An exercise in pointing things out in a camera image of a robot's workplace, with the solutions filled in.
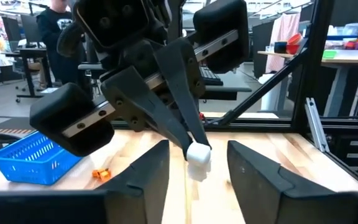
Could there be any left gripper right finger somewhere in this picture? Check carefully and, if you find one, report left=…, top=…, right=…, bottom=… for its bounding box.
left=227, top=140, right=347, bottom=224

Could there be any white table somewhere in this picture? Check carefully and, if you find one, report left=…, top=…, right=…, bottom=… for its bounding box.
left=257, top=49, right=358, bottom=118

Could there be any blue plastic basket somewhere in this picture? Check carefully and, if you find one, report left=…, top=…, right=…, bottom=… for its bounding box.
left=0, top=130, right=84, bottom=187

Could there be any orange plastic skeleton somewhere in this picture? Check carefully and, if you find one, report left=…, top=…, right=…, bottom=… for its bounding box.
left=91, top=167, right=112, bottom=183

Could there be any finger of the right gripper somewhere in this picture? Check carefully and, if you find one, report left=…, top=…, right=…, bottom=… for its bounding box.
left=154, top=39, right=213, bottom=147
left=101, top=67, right=195, bottom=158

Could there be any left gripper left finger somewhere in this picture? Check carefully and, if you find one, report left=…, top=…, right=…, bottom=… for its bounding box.
left=104, top=139, right=170, bottom=224

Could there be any white plastic skeleton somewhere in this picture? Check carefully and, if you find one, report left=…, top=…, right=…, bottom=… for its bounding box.
left=185, top=142, right=213, bottom=183

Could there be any pink hanging cloth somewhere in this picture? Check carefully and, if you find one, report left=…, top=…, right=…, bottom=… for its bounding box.
left=265, top=12, right=301, bottom=74

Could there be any silver angle bracket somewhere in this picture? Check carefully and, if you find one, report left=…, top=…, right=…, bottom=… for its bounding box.
left=305, top=97, right=331, bottom=153

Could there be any person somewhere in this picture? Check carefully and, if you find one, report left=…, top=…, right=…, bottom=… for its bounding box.
left=35, top=0, right=88, bottom=85

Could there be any red bowl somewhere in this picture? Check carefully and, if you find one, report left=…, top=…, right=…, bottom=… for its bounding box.
left=286, top=32, right=304, bottom=55

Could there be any white bin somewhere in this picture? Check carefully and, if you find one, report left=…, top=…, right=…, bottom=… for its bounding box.
left=258, top=73, right=287, bottom=113

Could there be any black monitor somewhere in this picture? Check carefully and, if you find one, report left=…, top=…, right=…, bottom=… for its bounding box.
left=20, top=14, right=43, bottom=44
left=1, top=17, right=22, bottom=43

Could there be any green flat item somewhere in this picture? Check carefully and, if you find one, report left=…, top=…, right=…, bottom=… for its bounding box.
left=321, top=49, right=337, bottom=60

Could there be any black cup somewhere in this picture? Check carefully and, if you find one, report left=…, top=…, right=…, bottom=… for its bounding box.
left=273, top=41, right=288, bottom=54

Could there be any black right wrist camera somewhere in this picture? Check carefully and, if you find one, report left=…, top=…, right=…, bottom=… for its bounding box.
left=72, top=0, right=151, bottom=53

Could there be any black partition panel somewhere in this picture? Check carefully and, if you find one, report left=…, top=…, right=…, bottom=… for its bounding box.
left=252, top=20, right=275, bottom=78

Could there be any black camera cable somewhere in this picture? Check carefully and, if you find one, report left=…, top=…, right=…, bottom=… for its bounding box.
left=56, top=21, right=86, bottom=58

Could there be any black desk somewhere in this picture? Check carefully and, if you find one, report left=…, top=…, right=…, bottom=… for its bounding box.
left=1, top=46, right=54, bottom=103

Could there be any black computer keyboard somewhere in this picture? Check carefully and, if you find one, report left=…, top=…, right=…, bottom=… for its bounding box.
left=199, top=65, right=224, bottom=86

